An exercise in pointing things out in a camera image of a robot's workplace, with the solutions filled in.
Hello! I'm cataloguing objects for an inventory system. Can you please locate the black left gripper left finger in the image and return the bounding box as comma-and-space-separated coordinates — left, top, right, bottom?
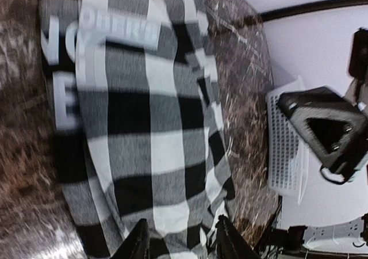
111, 219, 150, 259

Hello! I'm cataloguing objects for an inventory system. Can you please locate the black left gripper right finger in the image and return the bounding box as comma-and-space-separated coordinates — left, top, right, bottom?
216, 215, 260, 259

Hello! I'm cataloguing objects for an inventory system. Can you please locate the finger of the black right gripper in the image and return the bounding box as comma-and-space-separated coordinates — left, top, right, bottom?
277, 86, 365, 174

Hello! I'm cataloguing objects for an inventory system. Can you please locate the black white plaid shirt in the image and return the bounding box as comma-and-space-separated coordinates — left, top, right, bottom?
39, 0, 235, 258

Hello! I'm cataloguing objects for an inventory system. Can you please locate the white plastic laundry basket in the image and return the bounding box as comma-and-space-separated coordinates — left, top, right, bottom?
266, 77, 309, 204

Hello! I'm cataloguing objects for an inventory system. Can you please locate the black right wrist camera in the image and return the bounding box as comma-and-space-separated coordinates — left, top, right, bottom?
348, 28, 367, 81

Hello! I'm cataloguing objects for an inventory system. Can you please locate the black right corner post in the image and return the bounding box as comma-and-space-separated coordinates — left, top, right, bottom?
259, 0, 367, 22

